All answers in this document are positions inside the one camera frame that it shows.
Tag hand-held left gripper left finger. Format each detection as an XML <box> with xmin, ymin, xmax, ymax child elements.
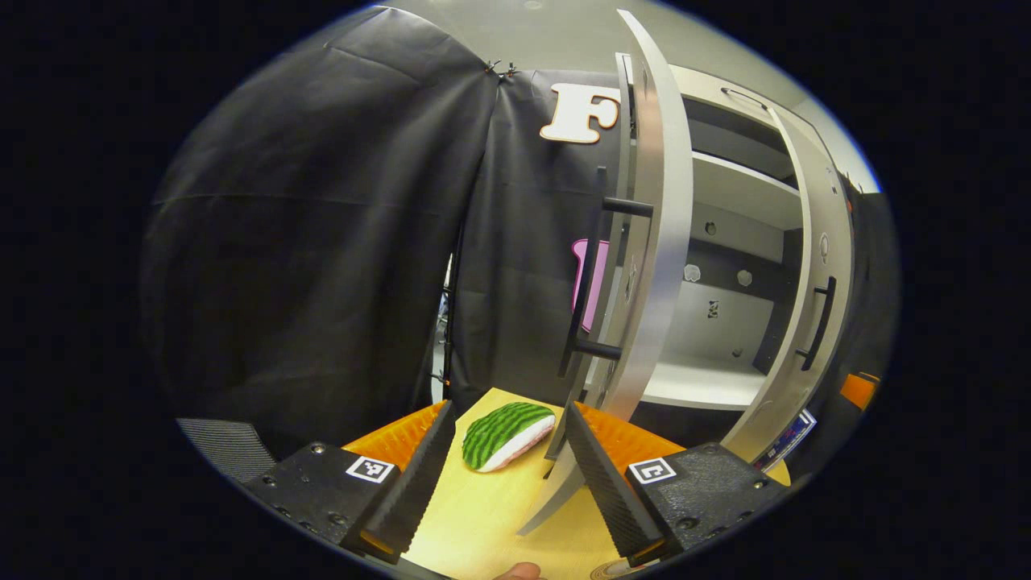
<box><xmin>242</xmin><ymin>400</ymin><xmax>458</xmax><ymax>565</ymax></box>

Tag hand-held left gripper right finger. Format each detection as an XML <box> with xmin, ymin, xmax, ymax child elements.
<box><xmin>564</xmin><ymin>401</ymin><xmax>792</xmax><ymax>568</ymax></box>

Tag white cabinet door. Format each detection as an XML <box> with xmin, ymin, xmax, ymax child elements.
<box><xmin>515</xmin><ymin>8</ymin><xmax>695</xmax><ymax>537</ymax></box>
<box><xmin>719</xmin><ymin>105</ymin><xmax>856</xmax><ymax>464</ymax></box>

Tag white cabinet shelf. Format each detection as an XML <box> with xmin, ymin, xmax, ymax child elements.
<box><xmin>691</xmin><ymin>151</ymin><xmax>802</xmax><ymax>232</ymax></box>

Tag white cabinet drawer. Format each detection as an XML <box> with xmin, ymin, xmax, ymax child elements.
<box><xmin>669</xmin><ymin>64</ymin><xmax>830</xmax><ymax>150</ymax></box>

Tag green striped watermelon slice toy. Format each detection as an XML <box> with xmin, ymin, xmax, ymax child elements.
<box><xmin>462</xmin><ymin>401</ymin><xmax>557</xmax><ymax>473</ymax></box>

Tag black backdrop cloth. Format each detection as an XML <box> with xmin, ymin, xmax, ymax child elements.
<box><xmin>141</xmin><ymin>8</ymin><xmax>637</xmax><ymax>460</ymax></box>
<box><xmin>838</xmin><ymin>169</ymin><xmax>899</xmax><ymax>379</ymax></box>

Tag grey mesh panel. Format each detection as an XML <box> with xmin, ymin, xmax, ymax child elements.
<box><xmin>176</xmin><ymin>417</ymin><xmax>277</xmax><ymax>484</ymax></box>

